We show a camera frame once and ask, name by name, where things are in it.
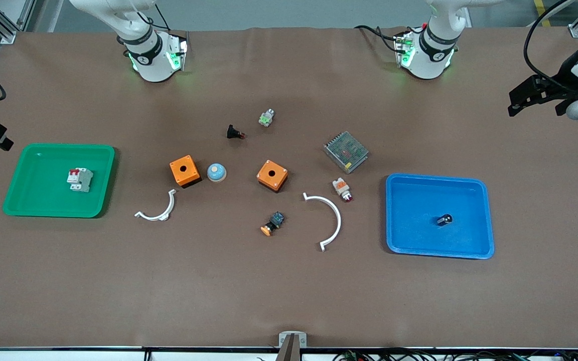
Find metal mesh power supply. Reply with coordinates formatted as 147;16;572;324
323;131;369;174

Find orange button box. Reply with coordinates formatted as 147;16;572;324
256;159;289;193
169;155;202;189

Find orange cap blue push button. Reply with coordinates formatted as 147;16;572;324
260;211;286;237

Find grey metal camera bracket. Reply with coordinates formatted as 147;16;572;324
274;331;308;361

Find large white pipe clamp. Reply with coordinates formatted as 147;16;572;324
303;192;342;252

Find black arm base cable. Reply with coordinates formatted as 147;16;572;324
353;24;406;53

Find blue dome button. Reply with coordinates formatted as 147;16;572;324
206;163;227;183

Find blue plastic tray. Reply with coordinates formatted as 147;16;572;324
385;173;495;260

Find orange white red indicator lamp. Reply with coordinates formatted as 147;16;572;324
332;177;354;203

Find white red circuit breaker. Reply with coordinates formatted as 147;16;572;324
66;167;94;193

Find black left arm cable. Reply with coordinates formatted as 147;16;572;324
523;0;578;92

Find green plastic tray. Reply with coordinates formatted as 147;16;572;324
2;143;116;219

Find small white pipe clamp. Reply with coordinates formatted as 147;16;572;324
134;189;177;222

